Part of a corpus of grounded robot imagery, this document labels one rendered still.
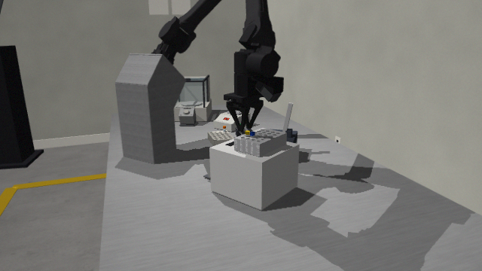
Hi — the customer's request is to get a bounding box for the white tube rack with round holes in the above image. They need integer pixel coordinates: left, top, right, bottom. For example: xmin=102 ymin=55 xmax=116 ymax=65
xmin=208 ymin=130 xmax=234 ymax=146

